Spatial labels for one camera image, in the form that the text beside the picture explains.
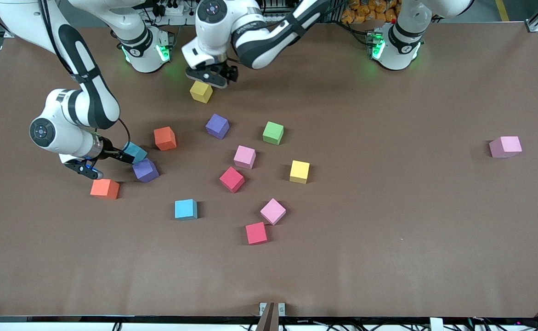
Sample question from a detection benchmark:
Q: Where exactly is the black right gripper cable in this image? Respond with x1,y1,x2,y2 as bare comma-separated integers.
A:
117,118,131,150

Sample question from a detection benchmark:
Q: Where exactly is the pink foam cube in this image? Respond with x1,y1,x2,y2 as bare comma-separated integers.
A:
233,145,256,170
260,198,287,226

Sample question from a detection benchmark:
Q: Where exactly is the cyan foam cube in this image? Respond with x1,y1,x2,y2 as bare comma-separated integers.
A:
123,141,148,164
175,199,198,221

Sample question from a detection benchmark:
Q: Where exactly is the small metal bracket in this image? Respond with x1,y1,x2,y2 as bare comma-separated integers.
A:
259,302,286,317

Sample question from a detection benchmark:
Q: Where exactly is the white power strip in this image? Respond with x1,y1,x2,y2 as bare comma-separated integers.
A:
152,0,191,17
260,0,297,23

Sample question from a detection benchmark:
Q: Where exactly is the green foam cube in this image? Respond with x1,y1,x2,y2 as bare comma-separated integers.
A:
262,121,284,146

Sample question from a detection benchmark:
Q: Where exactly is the pile of orange packets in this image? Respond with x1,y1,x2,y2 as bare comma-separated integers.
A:
341,0,405,24

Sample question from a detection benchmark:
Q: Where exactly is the pale mauve foam cube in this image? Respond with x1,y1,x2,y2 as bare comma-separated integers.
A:
489,136,523,159

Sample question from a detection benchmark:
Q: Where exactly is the red foam cube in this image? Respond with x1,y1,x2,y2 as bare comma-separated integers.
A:
245,222,268,245
219,166,245,194

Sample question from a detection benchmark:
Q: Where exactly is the purple foam cube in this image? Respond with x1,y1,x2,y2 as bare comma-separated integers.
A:
132,159,160,183
205,114,230,140

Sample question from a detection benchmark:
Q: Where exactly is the yellow foam cube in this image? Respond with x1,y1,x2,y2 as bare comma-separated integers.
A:
289,160,310,184
190,82,214,104

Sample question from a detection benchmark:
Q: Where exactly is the orange foam cube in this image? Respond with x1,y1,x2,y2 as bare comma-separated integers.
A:
153,126,177,151
90,179,120,200

